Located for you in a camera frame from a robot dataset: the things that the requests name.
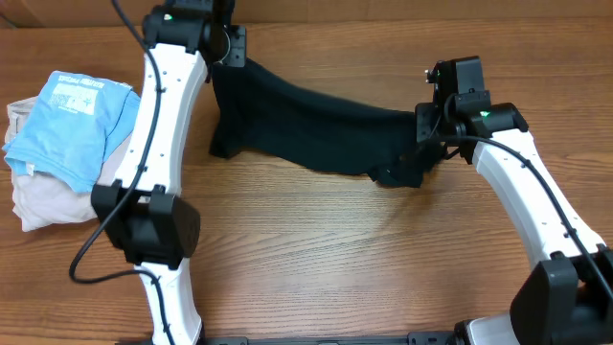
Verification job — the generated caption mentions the dark navy t-shirt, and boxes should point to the dark navy t-shirt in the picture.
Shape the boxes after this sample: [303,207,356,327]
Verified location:
[210,60,446,188]

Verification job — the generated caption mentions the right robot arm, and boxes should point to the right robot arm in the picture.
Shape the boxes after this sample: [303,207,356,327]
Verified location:
[416,57,612,345]

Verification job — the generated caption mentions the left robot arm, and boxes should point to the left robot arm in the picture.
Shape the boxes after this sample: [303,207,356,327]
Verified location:
[91,0,246,344]

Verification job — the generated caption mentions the light blue folded t-shirt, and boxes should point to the light blue folded t-shirt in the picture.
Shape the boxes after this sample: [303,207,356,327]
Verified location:
[3,71,140,194]

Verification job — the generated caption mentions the beige folded garment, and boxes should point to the beige folded garment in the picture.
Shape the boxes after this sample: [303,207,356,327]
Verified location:
[5,97,131,232]

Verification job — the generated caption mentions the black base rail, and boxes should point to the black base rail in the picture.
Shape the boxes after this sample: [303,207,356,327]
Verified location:
[117,330,461,345]

